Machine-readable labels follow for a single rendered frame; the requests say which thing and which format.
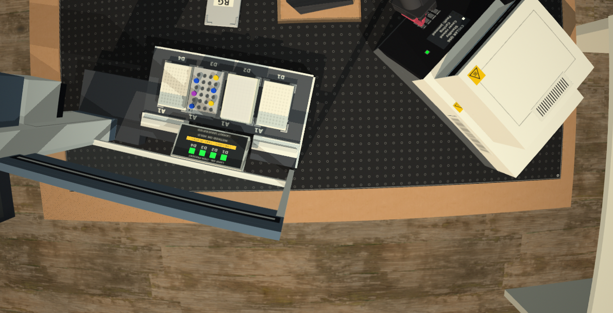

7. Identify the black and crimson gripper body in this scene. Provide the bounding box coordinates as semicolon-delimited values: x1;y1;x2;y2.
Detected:
391;0;437;21

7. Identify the cream benchtop instrument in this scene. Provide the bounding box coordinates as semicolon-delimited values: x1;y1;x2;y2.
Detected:
373;0;594;178

